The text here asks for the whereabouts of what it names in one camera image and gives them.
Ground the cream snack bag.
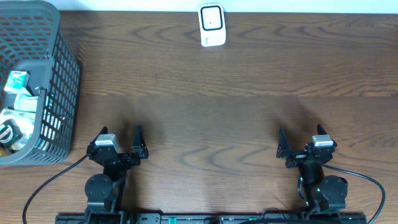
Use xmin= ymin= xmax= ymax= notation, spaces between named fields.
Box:
xmin=1 ymin=108 xmax=35 ymax=151

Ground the mint green wipes pack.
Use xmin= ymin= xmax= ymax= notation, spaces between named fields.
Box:
xmin=8 ymin=94 xmax=39 ymax=113

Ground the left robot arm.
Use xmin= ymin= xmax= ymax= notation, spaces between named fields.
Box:
xmin=84 ymin=126 xmax=149 ymax=224

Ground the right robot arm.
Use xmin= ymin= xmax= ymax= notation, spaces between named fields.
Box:
xmin=276 ymin=124 xmax=348 ymax=220

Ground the white barcode scanner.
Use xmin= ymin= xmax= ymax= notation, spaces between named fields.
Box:
xmin=198 ymin=4 xmax=226 ymax=47

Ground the teal tissue box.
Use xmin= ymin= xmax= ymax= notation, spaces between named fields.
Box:
xmin=4 ymin=70 xmax=31 ymax=95

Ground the dark grey plastic basket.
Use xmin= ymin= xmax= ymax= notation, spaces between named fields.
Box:
xmin=1 ymin=1 xmax=81 ymax=166

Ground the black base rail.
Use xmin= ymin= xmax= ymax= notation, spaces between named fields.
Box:
xmin=55 ymin=212 xmax=366 ymax=224

